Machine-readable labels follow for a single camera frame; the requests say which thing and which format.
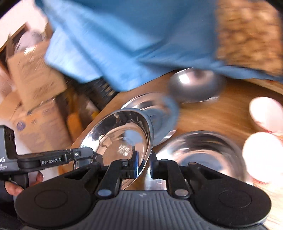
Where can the person's left hand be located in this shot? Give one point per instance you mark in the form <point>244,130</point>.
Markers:
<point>14,190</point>

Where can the blue cloth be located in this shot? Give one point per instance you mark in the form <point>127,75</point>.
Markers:
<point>129,43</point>

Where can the white bowl red rim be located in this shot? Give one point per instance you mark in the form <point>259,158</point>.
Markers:
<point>262,153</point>
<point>266,114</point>

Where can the bag of biscuits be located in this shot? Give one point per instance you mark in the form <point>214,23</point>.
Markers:
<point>250,35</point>

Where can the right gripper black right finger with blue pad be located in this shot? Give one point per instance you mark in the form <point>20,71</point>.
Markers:
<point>169,171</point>

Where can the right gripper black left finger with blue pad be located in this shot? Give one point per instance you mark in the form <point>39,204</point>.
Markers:
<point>118,170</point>

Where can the shiny steel plate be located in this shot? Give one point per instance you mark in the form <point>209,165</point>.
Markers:
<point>118,135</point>

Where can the black keyboard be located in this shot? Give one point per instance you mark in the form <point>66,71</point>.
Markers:
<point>101,93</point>

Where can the cardboard box lower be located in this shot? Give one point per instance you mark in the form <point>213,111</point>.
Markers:
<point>43,128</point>

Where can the steel mixing bowl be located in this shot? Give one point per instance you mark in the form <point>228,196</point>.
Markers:
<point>196,86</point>

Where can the cardboard box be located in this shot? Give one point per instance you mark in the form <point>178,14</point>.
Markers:
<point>36,82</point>
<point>43,128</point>

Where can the cardboard box upper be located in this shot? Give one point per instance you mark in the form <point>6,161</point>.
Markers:
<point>36,82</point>

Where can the large steel bowl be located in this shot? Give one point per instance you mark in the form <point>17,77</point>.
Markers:
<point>207,148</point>

